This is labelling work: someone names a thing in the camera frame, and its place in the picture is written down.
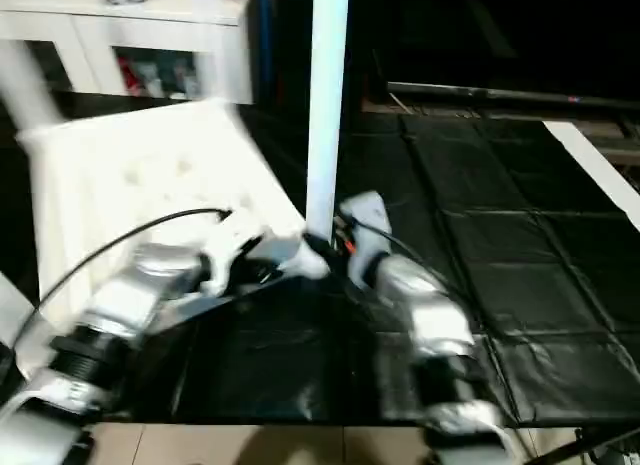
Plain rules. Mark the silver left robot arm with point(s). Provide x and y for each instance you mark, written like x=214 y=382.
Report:
x=130 y=285

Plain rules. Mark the black mat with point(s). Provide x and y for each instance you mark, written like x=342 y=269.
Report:
x=500 y=260

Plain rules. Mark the black box gold label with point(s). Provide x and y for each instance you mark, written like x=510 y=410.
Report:
x=285 y=45

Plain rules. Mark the white flat board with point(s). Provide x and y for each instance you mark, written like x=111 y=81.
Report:
x=590 y=155

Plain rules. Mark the white cabinet glass doors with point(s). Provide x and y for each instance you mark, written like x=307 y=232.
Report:
x=150 y=27

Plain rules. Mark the black stand leg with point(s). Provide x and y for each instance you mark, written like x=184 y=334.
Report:
x=575 y=445

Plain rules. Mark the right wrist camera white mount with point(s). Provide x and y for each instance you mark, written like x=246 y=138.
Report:
x=370 y=215

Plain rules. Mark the silver metal rail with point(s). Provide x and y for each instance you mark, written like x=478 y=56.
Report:
x=500 y=92

